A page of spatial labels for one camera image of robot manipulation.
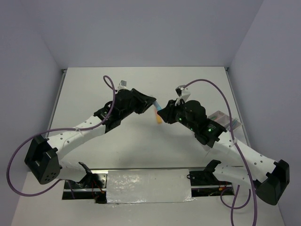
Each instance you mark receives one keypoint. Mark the orange highlighter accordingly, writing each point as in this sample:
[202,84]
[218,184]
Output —
[158,118]

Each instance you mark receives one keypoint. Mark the white divided organizer tray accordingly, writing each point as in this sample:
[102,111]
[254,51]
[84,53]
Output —
[223,122]

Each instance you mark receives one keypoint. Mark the metal base rail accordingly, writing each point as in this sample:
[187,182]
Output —
[200,186]

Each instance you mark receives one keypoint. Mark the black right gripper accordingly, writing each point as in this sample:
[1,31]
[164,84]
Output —
[167,114]

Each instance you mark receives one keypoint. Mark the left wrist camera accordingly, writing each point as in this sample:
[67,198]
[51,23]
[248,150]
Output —
[122,85]

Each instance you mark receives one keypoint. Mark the blue highlighter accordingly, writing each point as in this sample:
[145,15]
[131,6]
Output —
[157,106]

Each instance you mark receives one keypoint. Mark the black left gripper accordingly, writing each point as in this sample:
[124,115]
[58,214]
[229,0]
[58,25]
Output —
[145,101]

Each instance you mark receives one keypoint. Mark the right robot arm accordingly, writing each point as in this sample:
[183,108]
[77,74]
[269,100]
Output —
[269,178]

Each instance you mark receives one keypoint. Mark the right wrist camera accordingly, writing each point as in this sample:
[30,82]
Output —
[183,94]

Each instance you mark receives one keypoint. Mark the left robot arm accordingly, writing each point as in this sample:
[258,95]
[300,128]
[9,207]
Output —
[45,155]

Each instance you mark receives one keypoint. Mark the silver foil sheet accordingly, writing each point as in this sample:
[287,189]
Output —
[148,186]

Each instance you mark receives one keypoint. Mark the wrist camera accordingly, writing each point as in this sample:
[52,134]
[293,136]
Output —
[122,85]
[183,94]

